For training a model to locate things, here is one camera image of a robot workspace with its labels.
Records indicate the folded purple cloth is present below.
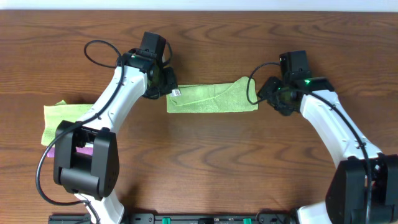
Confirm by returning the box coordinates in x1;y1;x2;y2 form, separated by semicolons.
47;147;93;157

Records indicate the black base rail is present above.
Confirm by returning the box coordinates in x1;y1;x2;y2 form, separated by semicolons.
48;212;299;224

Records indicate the white cloth care label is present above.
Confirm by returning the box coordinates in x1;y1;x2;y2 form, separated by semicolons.
171;89;181;97

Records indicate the black left camera cable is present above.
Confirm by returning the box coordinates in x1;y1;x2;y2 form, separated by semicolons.
35;39;174;224

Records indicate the black right camera cable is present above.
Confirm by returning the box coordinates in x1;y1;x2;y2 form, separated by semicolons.
246;61;373;224

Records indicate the light green microfiber cloth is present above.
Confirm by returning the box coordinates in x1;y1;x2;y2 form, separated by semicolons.
166;77;258;113

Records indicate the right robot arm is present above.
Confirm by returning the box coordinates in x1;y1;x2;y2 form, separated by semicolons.
257;77;397;223

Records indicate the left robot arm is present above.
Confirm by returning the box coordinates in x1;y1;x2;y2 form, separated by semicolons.
53;50;176;223

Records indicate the folded green cloth on stack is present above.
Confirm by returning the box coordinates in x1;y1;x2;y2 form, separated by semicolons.
41;100;93;146

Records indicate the black camera cable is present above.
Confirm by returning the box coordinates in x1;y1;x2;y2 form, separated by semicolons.
246;61;373;224
35;39;174;224

